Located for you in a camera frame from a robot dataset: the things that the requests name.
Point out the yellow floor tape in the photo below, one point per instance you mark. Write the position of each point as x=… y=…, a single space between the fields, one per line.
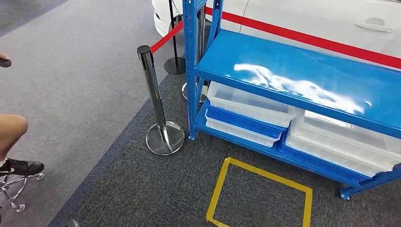
x=216 y=194

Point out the black round object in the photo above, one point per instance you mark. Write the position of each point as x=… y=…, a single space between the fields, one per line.
x=5 y=63

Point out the white car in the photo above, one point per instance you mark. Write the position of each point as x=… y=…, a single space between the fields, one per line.
x=297 y=15

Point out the blue metal shelf rack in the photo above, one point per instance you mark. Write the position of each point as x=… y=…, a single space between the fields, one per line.
x=282 y=62

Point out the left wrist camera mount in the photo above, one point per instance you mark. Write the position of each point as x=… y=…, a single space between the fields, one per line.
x=72 y=223

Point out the black chrome stool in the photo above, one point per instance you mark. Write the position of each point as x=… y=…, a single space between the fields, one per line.
x=15 y=188

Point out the black stanchion post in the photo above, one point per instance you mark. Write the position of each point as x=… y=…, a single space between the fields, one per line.
x=174 y=47

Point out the red barrier belt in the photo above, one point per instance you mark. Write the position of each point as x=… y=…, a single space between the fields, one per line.
x=313 y=40
x=166 y=37

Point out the person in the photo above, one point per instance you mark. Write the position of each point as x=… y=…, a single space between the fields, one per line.
x=12 y=131

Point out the chrome stanchion post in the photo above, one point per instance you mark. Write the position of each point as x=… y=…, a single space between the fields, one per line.
x=156 y=100
x=201 y=37

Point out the blue plastic bin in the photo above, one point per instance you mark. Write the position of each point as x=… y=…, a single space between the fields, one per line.
x=313 y=166
x=244 y=123

